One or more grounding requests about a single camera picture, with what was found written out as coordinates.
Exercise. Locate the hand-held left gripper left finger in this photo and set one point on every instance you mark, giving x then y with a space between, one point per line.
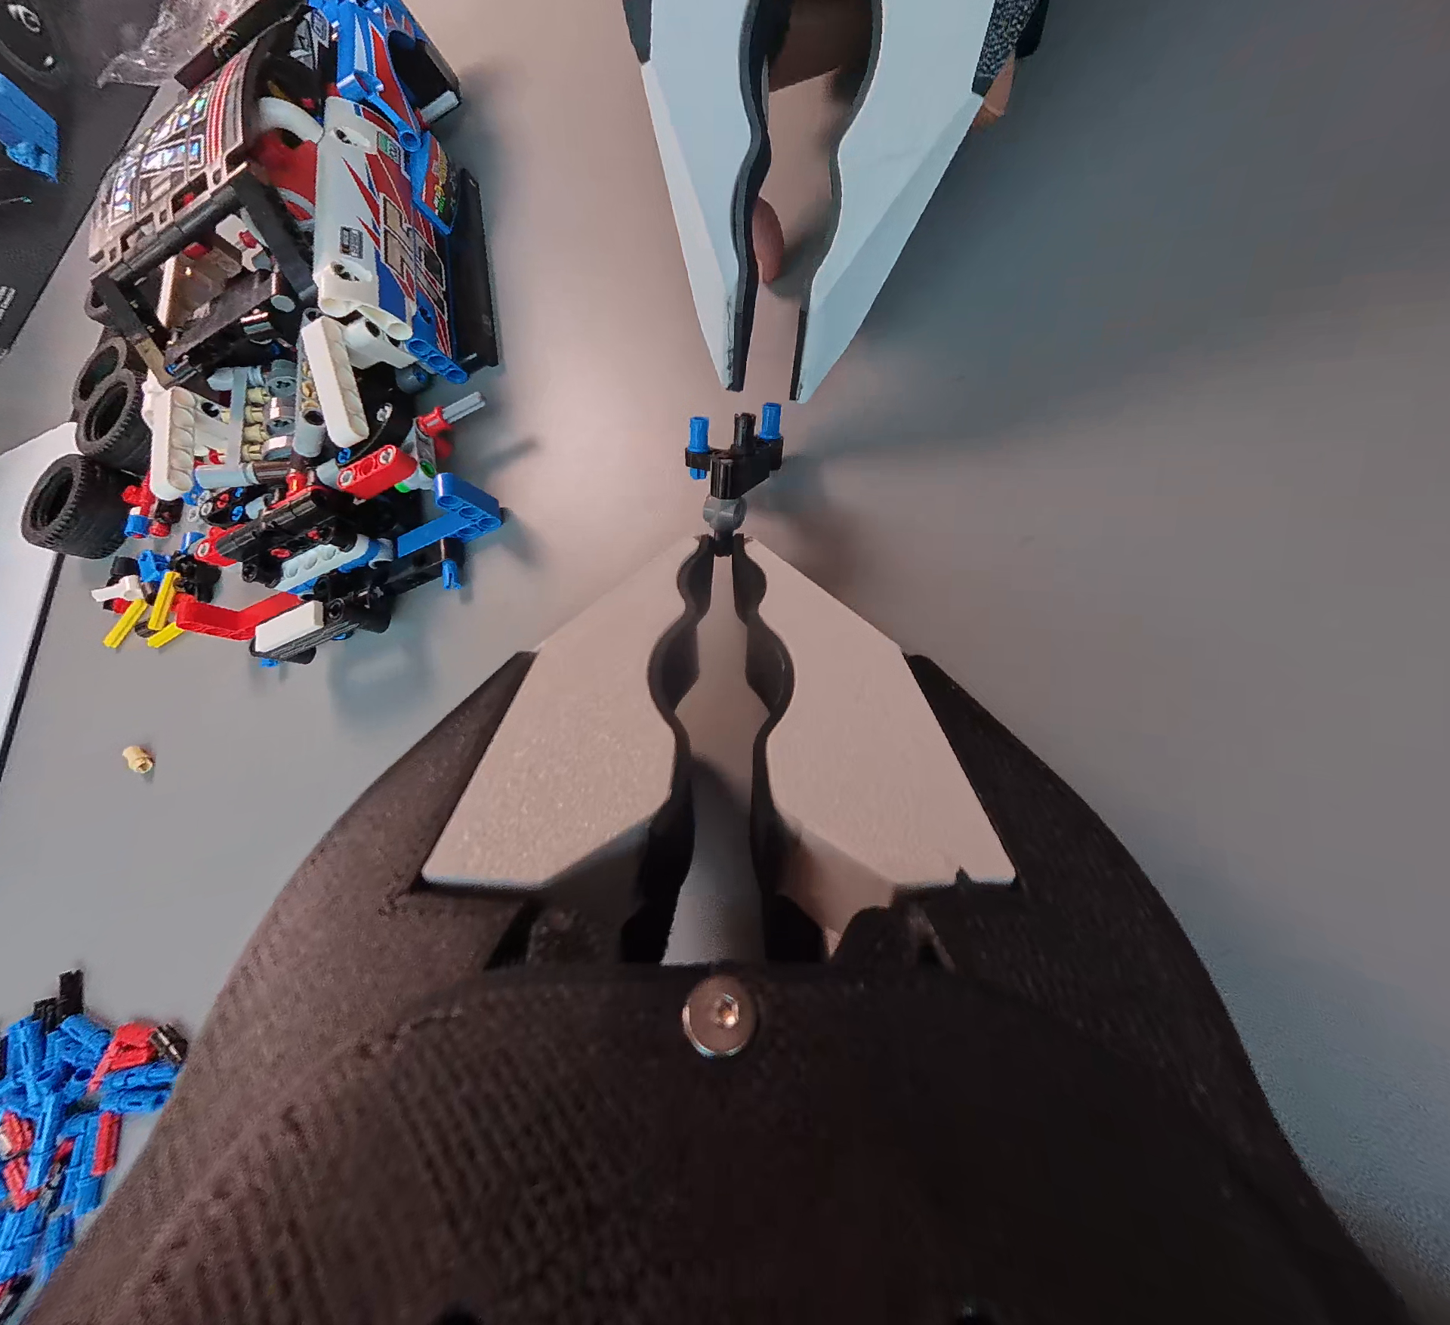
544 781

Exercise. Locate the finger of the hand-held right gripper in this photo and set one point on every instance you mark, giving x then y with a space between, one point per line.
929 44
691 44

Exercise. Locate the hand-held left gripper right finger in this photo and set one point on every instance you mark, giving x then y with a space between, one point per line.
883 781

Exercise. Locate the black brick beam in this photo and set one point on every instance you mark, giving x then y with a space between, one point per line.
736 461

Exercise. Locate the grey desk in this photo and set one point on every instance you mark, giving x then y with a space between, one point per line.
1075 442

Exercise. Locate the person's right hand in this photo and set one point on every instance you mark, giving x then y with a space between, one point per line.
810 44

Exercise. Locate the small tan brick pin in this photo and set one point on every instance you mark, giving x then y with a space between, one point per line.
138 758

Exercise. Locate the toy brick race car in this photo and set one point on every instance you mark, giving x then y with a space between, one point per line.
340 271

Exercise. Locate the heap of assorted loose bricks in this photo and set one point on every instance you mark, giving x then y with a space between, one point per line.
148 588

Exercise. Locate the white monitor base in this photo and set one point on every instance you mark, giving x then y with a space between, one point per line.
27 577

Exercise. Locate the pile of blue red pins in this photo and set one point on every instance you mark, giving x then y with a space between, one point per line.
56 1144

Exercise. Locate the toy car set box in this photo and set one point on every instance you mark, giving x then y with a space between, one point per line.
56 44

